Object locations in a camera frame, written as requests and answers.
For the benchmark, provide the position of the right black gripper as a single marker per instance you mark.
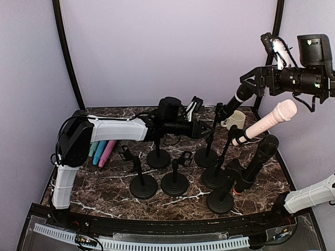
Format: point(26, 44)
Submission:
point(261, 76)

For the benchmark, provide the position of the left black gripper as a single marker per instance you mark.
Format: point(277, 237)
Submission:
point(197, 134)

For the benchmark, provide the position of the black mic stand blue mic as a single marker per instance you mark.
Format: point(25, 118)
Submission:
point(158, 158)

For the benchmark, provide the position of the blue microphone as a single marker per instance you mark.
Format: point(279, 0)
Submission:
point(99, 151)

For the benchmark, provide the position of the mint green microphone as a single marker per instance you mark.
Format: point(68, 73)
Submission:
point(93, 149)

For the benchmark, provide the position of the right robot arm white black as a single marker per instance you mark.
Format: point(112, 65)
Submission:
point(315, 77)

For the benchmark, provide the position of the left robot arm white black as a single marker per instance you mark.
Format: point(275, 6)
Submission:
point(81, 130)

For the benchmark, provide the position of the cream pink microphone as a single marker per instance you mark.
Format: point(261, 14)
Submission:
point(283, 112)

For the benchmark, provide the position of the black mic stand cream mic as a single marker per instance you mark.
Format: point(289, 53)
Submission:
point(215, 177)

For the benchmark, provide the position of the black microphone orange base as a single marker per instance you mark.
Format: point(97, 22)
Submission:
point(267, 148)

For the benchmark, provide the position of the beige mug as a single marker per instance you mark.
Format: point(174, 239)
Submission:
point(237, 118)

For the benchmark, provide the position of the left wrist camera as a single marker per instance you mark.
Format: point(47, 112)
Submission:
point(193, 107)

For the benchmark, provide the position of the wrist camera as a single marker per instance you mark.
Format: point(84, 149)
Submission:
point(193, 107)
point(277, 47)

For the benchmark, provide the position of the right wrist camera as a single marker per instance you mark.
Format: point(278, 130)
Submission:
point(277, 47)

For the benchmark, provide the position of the black front table rail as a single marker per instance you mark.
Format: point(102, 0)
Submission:
point(248, 224)

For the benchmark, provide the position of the white slotted cable duct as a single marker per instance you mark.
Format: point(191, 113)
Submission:
point(127, 242)

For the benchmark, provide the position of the left black frame post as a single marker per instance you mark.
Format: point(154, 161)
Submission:
point(66, 53)

